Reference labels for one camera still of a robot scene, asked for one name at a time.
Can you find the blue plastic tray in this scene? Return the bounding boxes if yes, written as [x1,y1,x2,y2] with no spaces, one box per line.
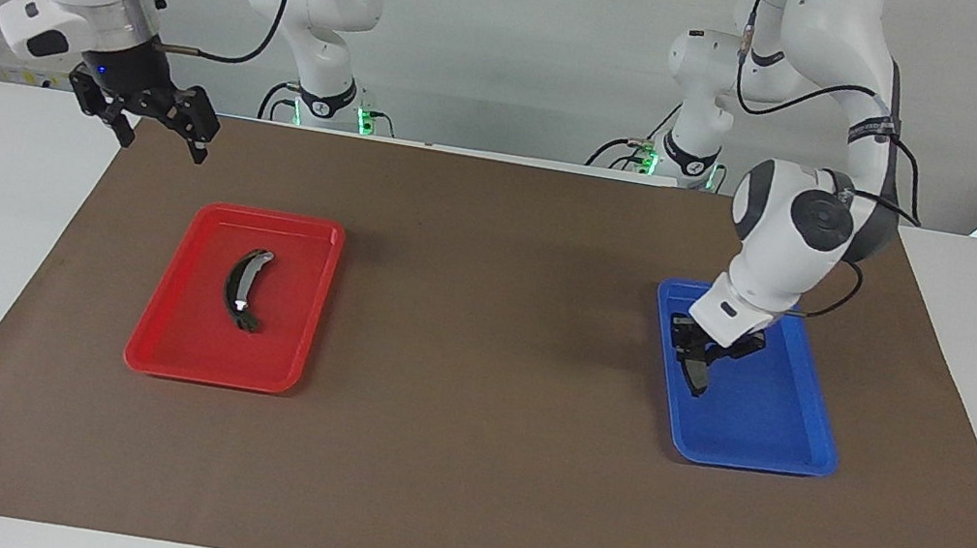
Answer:
[631,274,864,487]

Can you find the red plastic tray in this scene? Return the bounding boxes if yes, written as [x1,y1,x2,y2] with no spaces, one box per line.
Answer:
[120,191,349,403]

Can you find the brown table mat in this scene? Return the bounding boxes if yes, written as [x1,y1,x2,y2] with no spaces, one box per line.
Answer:
[0,79,977,548]

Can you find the black base cable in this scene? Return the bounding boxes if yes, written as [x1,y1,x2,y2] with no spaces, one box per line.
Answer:
[586,90,685,181]
[256,76,304,127]

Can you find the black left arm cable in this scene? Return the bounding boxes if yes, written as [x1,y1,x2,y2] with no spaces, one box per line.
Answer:
[700,0,960,333]

